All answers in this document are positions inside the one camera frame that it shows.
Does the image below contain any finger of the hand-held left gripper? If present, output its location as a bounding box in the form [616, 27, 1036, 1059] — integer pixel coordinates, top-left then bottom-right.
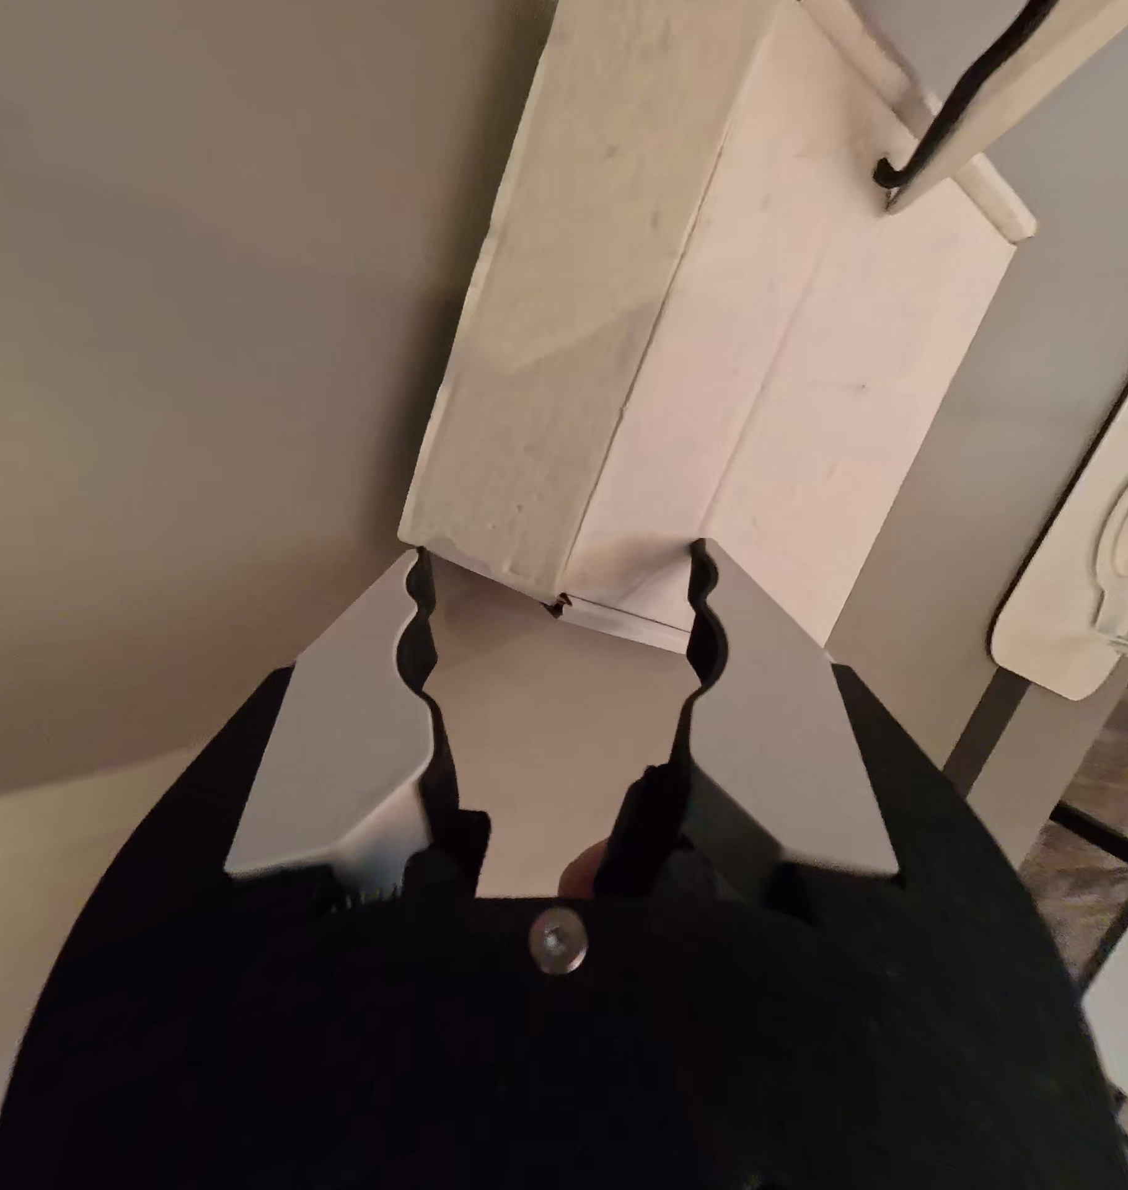
[874, 0, 1128, 217]

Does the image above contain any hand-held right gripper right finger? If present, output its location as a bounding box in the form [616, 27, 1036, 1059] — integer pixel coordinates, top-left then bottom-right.
[668, 538, 905, 906]

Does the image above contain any white cardboard box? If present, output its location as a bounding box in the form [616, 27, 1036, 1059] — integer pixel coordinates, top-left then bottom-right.
[397, 0, 1038, 898]

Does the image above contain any person's right hand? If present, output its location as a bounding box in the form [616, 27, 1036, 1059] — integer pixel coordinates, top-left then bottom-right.
[559, 837, 614, 902]

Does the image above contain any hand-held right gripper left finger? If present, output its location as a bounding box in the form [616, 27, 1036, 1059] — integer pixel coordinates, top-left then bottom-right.
[223, 547, 462, 895]

